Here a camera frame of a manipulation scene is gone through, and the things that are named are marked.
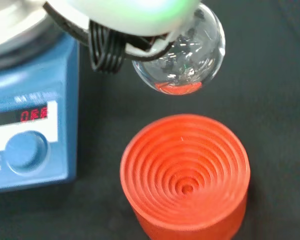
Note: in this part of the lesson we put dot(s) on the orange ribbed flask stand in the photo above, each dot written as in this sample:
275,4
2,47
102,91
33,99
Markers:
185,172

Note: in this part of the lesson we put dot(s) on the black table cloth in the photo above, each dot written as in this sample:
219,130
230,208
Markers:
270,100

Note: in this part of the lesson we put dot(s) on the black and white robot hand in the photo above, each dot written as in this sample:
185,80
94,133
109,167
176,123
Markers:
130,15

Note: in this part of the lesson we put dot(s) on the blue heater with steel plate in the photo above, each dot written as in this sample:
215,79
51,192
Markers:
35,82

